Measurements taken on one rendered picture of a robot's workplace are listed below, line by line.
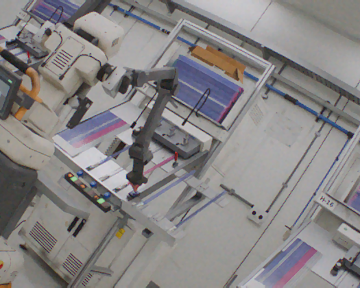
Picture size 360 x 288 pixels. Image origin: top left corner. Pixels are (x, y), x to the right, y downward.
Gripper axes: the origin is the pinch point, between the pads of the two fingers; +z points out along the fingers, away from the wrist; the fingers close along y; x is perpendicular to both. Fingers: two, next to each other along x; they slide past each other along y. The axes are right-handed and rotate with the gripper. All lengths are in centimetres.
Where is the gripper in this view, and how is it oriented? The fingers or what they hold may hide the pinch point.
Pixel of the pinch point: (135, 189)
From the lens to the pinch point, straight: 284.2
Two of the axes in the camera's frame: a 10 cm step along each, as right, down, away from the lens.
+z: -1.5, 7.9, 6.0
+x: -6.5, 3.8, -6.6
